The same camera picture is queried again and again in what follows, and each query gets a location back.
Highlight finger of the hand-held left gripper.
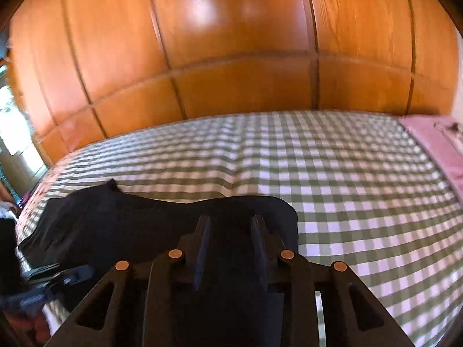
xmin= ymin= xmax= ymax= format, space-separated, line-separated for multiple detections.
xmin=54 ymin=265 xmax=95 ymax=287
xmin=25 ymin=264 xmax=61 ymax=283

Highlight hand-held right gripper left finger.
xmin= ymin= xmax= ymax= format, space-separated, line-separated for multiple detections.
xmin=45 ymin=215 xmax=212 ymax=347

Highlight green checked bed sheet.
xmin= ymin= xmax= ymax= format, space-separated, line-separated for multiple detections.
xmin=14 ymin=110 xmax=463 ymax=347

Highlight pink pillow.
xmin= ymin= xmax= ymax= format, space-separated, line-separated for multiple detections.
xmin=400 ymin=115 xmax=463 ymax=198

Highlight wooden wardrobe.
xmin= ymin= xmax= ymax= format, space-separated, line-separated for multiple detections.
xmin=7 ymin=0 xmax=462 ymax=167

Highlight black embroidered pants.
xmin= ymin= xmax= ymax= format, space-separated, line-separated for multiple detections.
xmin=17 ymin=179 xmax=299 ymax=347

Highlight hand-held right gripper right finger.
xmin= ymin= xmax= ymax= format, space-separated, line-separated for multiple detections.
xmin=249 ymin=215 xmax=415 ymax=347

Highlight bright window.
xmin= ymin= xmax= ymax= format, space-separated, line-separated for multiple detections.
xmin=0 ymin=76 xmax=38 ymax=163

